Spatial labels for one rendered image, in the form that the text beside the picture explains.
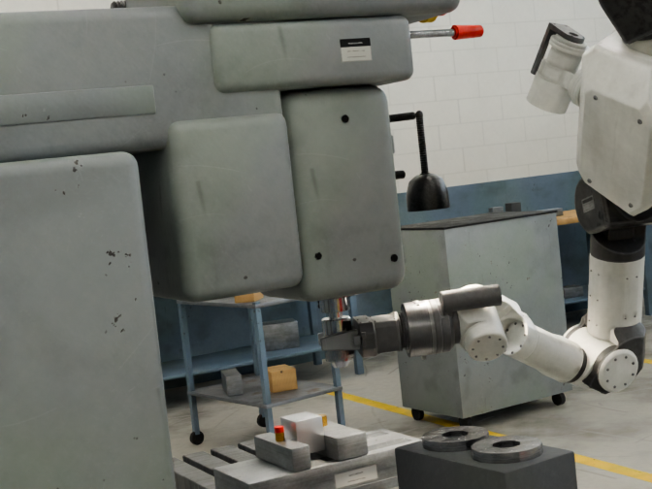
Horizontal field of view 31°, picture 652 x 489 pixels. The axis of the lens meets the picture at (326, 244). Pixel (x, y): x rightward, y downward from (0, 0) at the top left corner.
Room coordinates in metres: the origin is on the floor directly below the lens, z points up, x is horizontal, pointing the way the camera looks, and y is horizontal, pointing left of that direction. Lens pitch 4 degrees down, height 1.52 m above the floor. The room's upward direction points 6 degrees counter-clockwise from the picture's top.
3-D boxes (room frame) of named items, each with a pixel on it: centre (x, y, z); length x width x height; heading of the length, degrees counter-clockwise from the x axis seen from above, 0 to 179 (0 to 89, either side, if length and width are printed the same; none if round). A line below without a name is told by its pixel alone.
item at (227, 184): (1.81, 0.17, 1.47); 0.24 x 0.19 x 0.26; 27
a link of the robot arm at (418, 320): (1.90, -0.09, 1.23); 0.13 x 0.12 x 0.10; 4
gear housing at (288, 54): (1.88, 0.04, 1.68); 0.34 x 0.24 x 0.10; 117
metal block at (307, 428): (2.05, 0.08, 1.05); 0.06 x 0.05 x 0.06; 28
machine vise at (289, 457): (2.07, 0.05, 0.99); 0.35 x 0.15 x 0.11; 118
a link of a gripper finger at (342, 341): (1.87, -0.01, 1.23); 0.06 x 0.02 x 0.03; 94
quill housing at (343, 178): (1.90, 0.00, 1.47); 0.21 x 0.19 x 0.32; 27
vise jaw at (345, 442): (2.08, 0.03, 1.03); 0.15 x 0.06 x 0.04; 28
